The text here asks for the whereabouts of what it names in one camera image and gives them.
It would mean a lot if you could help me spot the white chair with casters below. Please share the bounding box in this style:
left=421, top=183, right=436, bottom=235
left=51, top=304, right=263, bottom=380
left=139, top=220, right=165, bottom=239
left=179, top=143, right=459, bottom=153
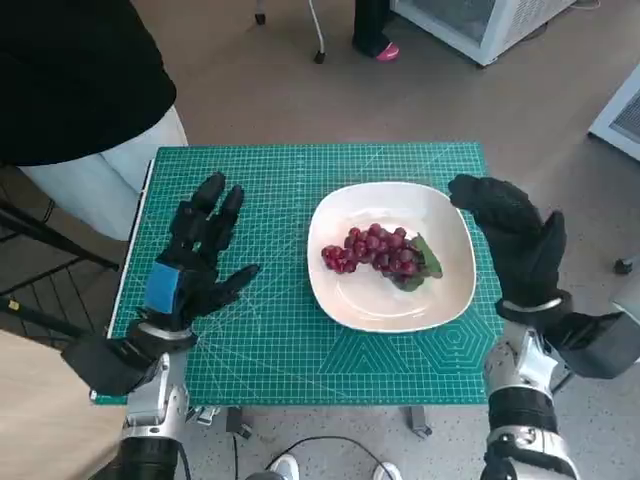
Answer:
left=252, top=0, right=329, bottom=64

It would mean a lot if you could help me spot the green cutting mat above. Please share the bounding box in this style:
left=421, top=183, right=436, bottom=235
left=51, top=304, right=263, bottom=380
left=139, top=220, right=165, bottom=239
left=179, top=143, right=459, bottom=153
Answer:
left=94, top=142, right=504, bottom=406

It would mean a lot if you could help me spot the silver table clamp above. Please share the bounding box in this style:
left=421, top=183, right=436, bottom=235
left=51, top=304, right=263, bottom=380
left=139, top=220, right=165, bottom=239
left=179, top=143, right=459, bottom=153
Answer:
left=189, top=405, right=222, bottom=426

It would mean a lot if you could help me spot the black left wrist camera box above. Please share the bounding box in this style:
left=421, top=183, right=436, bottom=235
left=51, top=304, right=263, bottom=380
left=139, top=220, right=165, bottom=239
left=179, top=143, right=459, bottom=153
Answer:
left=60, top=332, right=166, bottom=399

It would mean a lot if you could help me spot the standing person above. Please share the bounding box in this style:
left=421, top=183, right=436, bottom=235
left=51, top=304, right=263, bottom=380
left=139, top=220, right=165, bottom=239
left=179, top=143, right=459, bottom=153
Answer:
left=0, top=0, right=190, bottom=241

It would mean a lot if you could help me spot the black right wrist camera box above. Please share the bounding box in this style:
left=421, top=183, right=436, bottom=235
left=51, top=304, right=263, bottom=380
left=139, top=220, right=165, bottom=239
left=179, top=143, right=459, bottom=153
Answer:
left=544, top=309, right=640, bottom=379

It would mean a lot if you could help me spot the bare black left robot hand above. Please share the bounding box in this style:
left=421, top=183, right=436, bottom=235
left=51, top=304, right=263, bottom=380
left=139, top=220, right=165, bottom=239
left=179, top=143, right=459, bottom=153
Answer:
left=127, top=172, right=262, bottom=347

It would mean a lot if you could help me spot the white mesh cabinet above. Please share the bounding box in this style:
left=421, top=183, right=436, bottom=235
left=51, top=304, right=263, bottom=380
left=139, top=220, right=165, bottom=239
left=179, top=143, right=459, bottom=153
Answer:
left=389, top=0, right=579, bottom=66

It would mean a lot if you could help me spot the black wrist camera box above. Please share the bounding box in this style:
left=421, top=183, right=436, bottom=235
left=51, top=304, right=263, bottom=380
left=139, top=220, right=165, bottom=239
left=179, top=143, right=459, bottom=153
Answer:
left=544, top=309, right=640, bottom=379
left=60, top=332, right=166, bottom=399

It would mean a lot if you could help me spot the white vented box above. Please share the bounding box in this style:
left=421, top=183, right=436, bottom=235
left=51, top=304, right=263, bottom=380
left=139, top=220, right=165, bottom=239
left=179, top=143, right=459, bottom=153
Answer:
left=587, top=74, right=640, bottom=161

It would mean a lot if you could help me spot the red toy grape bunch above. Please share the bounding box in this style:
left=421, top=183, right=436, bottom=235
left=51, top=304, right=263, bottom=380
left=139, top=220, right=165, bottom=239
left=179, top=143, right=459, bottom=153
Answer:
left=320, top=223, right=445, bottom=292

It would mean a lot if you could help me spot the black table leg bracket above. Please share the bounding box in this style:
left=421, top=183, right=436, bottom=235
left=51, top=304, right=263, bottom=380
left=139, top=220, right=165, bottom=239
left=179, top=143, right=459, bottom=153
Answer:
left=225, top=405, right=254, bottom=440
left=404, top=405, right=434, bottom=439

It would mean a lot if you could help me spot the white square plate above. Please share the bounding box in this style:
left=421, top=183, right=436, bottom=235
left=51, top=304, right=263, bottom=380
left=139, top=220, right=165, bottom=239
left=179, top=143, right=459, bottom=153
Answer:
left=306, top=181, right=477, bottom=333

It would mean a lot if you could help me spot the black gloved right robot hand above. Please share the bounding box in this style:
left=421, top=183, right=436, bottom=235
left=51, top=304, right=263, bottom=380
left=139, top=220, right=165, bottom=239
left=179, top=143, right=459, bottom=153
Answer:
left=447, top=173, right=567, bottom=307

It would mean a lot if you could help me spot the light wooden board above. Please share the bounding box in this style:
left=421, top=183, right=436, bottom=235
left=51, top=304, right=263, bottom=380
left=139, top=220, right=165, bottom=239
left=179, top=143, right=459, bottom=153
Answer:
left=0, top=327, right=131, bottom=480

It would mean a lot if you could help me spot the white shoe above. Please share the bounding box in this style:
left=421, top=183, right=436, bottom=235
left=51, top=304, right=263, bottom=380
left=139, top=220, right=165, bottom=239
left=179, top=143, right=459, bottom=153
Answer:
left=372, top=460, right=404, bottom=480
left=269, top=453, right=301, bottom=480

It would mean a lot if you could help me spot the black metal rack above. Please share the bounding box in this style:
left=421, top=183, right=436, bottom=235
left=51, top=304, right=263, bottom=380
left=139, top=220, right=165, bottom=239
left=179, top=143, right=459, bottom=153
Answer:
left=0, top=164, right=124, bottom=341

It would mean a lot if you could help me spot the black floor cable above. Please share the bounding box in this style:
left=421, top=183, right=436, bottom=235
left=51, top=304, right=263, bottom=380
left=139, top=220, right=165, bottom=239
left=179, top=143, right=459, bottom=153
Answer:
left=232, top=434, right=392, bottom=480

